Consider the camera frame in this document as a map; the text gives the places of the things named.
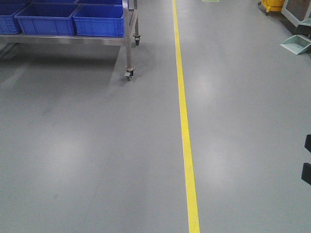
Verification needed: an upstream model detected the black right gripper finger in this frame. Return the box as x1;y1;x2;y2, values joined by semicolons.
301;163;311;185
304;134;311;152

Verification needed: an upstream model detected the green dustpan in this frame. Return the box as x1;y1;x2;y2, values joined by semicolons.
280;35;311;55

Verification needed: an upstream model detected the yellow mop bucket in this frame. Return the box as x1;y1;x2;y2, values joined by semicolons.
258;0;285;15

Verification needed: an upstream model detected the steel wheeled cart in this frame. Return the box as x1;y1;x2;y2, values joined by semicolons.
0;0;141;80

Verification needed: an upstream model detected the blue crate on cart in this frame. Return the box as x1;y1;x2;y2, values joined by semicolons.
0;3;26;34
15;3;79;36
73;4;125;37

